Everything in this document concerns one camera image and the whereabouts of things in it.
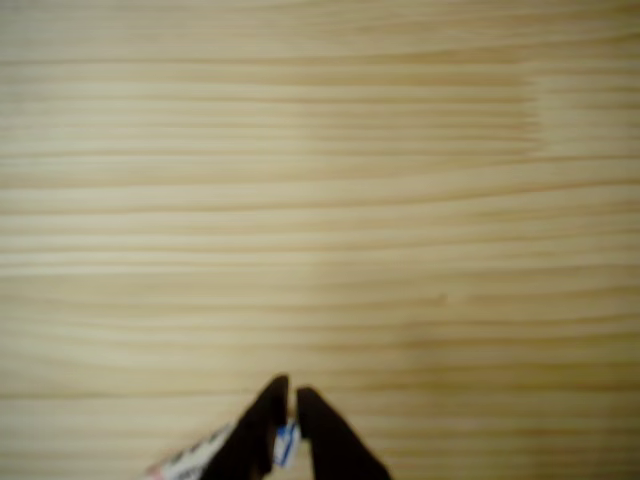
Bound white red blue candy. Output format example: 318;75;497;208
144;417;301;480

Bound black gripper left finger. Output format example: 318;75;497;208
215;373;290;480

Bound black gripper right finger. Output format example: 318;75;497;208
295;385;391;480

